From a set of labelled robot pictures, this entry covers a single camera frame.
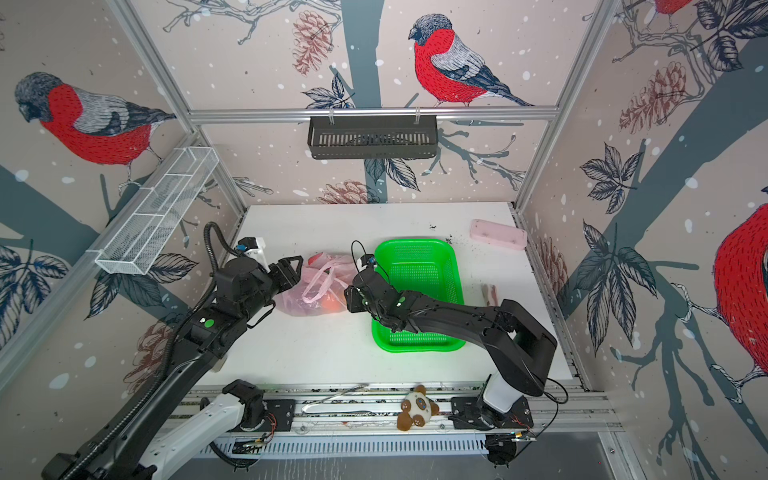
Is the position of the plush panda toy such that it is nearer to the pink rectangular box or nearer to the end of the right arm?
the end of the right arm

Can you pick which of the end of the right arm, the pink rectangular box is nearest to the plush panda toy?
the end of the right arm

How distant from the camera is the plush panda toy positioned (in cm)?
73
